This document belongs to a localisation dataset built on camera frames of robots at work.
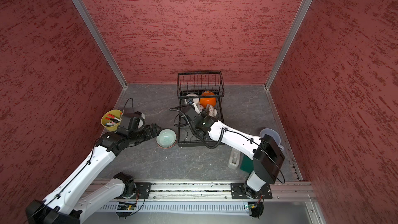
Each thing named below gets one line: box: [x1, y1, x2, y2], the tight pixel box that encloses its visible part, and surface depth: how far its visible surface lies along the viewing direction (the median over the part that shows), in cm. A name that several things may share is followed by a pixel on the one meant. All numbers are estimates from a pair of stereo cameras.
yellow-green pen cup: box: [100, 109, 124, 132], surface depth 88 cm
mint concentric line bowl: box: [155, 128, 177, 148], surface depth 90 cm
